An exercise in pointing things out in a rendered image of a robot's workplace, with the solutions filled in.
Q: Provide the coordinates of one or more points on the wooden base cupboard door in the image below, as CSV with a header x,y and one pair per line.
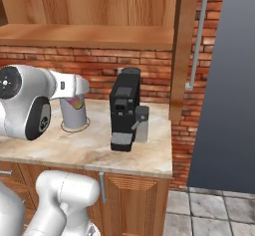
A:
x,y
136,206

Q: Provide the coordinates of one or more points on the wooden drawer front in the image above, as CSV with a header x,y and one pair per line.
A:
x,y
13,177

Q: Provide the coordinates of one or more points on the black coffee machine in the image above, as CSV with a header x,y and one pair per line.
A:
x,y
123,114

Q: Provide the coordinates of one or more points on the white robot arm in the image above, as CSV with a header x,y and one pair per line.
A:
x,y
23,100

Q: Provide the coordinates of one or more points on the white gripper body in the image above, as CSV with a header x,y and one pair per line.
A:
x,y
81,85

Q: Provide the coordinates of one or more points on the dark grey fridge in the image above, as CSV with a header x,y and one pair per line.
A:
x,y
225,90

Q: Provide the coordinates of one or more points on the white wall socket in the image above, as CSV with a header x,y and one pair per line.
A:
x,y
120,71

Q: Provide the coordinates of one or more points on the grey cylinder with colourful print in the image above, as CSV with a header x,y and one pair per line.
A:
x,y
73,115

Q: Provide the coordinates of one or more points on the wooden wall cupboard door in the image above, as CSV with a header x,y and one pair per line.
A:
x,y
183,47

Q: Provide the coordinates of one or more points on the wooden wall cupboard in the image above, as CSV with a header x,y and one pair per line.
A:
x,y
99,11

